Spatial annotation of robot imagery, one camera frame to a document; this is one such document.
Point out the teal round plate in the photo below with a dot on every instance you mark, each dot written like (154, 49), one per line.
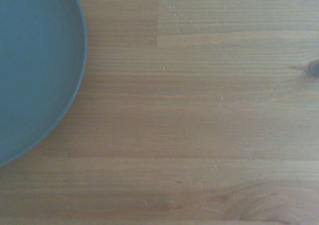
(37, 68)

